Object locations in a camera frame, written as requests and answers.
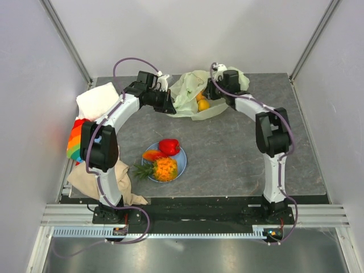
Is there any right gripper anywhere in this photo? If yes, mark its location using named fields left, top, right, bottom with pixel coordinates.
left=202, top=76, right=229, bottom=101

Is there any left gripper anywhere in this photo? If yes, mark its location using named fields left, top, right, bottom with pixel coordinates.
left=147, top=89, right=176, bottom=115

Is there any pale green plastic bag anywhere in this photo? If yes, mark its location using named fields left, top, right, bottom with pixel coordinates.
left=166, top=66, right=250, bottom=121

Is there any red fake apple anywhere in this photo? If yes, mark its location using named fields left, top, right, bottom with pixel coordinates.
left=158, top=139, right=180, bottom=156

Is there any red yellow fake mango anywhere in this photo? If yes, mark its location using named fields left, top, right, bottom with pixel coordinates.
left=142, top=150, right=168, bottom=162

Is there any fake pineapple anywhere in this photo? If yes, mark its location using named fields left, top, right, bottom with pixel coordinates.
left=134, top=157, right=178, bottom=182

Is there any yellow fake pear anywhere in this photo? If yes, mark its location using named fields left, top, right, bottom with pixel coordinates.
left=196, top=91, right=206, bottom=102

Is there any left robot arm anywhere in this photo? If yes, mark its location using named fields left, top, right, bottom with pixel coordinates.
left=80, top=71, right=176, bottom=224

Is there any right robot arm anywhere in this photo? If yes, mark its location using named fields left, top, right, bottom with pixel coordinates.
left=203, top=64, right=294, bottom=224

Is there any small orange fake fruit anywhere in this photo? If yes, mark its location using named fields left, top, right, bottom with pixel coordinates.
left=197, top=99, right=210, bottom=112

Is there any blue plastic plate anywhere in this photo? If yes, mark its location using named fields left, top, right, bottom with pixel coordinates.
left=141, top=142, right=187, bottom=183

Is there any white folded towel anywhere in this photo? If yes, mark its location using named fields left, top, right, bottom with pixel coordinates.
left=76, top=82, right=119, bottom=121

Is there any rainbow striped cloth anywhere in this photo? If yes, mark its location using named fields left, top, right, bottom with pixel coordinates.
left=66, top=118, right=89, bottom=166

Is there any beige crumpled cloth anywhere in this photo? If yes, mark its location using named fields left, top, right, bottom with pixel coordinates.
left=67, top=159, right=148, bottom=205

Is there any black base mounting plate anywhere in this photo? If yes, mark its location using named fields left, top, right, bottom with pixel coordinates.
left=92, top=197, right=298, bottom=234

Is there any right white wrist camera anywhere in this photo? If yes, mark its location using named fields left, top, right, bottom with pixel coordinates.
left=211, top=63, right=227, bottom=82

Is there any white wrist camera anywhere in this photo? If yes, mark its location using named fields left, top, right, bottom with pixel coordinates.
left=156, top=71, right=172, bottom=92
left=211, top=63, right=227, bottom=82

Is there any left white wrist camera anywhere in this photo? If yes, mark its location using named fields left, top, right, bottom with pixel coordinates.
left=156, top=71, right=172, bottom=92

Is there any grey slotted cable duct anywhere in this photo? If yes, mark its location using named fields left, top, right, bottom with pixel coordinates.
left=53, top=226, right=282, bottom=239

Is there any right aluminium corner post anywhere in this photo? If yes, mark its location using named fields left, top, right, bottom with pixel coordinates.
left=289, top=0, right=342, bottom=84

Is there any aluminium corner post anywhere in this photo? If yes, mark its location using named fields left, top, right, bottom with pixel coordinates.
left=289, top=0, right=342, bottom=84
left=40, top=0, right=93, bottom=87

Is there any left aluminium corner post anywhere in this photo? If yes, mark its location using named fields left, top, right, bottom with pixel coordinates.
left=40, top=0, right=93, bottom=87

